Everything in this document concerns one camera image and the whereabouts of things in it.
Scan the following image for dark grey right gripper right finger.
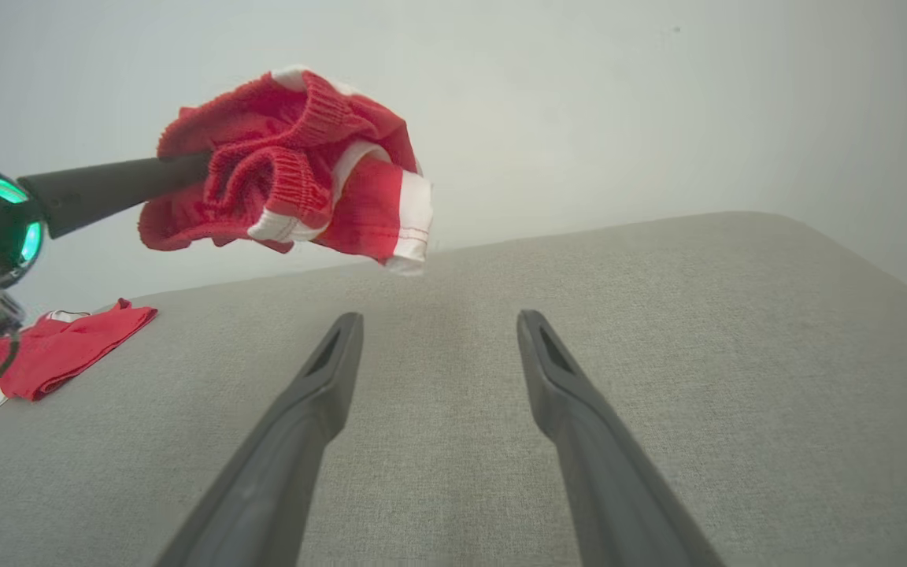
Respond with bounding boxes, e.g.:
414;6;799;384
516;309;726;567

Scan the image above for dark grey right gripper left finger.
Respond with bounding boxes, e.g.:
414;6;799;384
156;312;365;567

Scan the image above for red jersey with black number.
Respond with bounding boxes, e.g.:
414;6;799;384
0;298;159;440

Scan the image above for red shorts with white trim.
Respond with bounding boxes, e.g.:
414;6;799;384
137;65;435;276

